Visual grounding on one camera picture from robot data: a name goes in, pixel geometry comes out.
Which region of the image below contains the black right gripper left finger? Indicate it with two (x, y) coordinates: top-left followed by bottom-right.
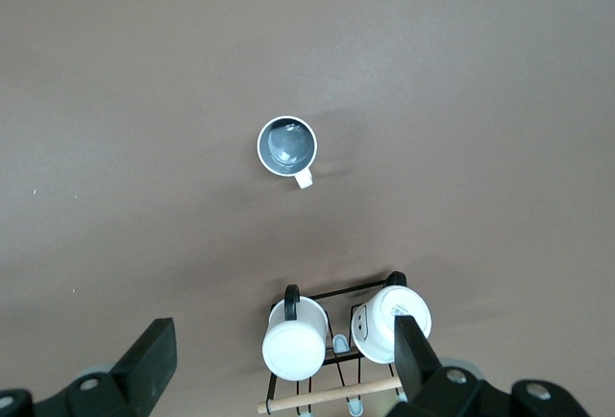
(0, 317), (179, 417)

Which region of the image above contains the plain white cup black handle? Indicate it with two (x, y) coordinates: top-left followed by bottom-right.
(261, 284), (331, 383)

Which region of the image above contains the white cup with face print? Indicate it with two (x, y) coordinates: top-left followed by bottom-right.
(350, 271), (432, 365)

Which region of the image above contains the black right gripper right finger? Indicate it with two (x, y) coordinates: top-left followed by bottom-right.
(388, 314), (590, 417)

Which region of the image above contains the white mug grey inside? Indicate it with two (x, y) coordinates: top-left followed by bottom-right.
(256, 115), (319, 190)

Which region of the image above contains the black wire rack wooden rod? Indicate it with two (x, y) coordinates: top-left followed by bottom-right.
(257, 271), (409, 417)

